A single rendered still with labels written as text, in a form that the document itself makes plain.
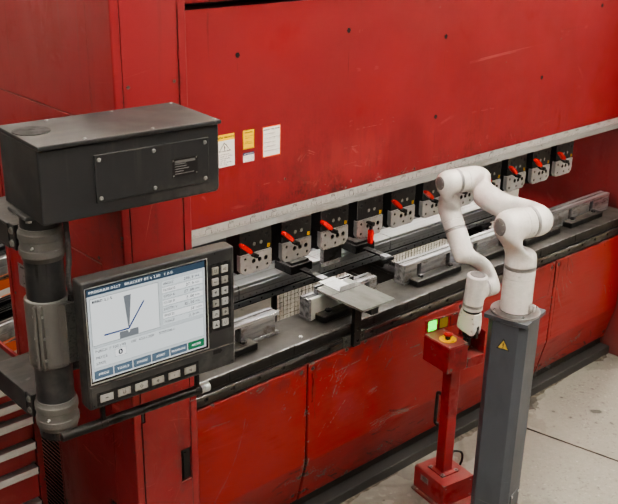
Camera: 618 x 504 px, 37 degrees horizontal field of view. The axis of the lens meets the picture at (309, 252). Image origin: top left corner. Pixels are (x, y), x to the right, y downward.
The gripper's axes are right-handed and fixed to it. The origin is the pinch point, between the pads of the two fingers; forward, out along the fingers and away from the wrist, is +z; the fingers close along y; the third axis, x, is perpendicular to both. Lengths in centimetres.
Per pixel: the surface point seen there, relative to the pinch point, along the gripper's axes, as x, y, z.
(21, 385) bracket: -190, 17, -48
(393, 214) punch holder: -16, -38, -46
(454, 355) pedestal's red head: -12.1, 5.9, 0.2
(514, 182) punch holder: 68, -50, -42
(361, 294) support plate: -44, -19, -24
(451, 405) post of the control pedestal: -6.2, 3.0, 28.5
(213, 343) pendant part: -143, 41, -61
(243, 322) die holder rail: -93, -26, -20
